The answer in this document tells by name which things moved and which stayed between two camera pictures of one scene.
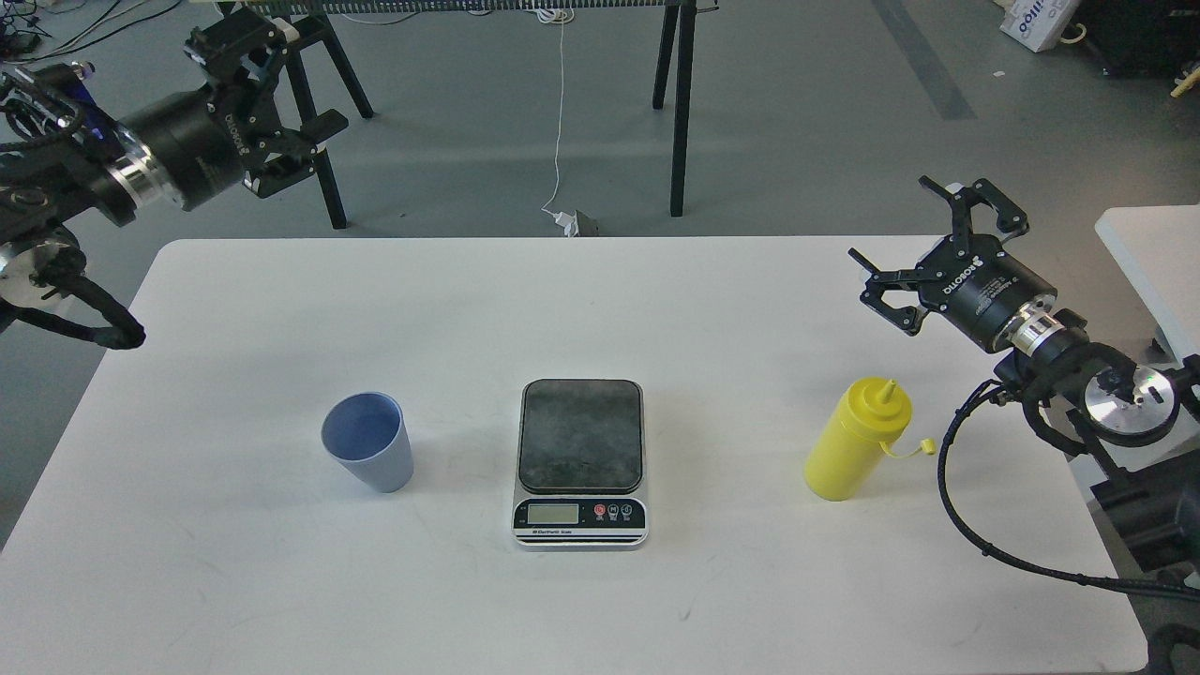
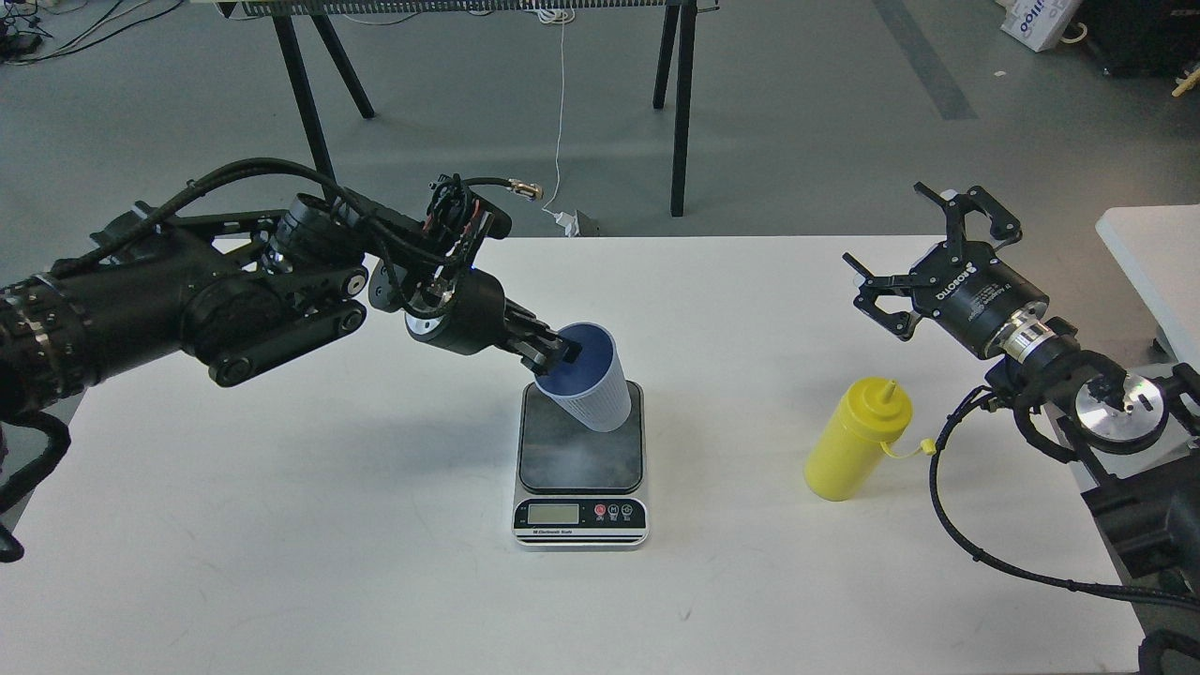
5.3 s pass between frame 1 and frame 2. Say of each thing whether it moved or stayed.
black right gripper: stayed
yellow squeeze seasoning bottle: stayed
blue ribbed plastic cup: moved
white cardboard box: stayed
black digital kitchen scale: stayed
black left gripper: moved
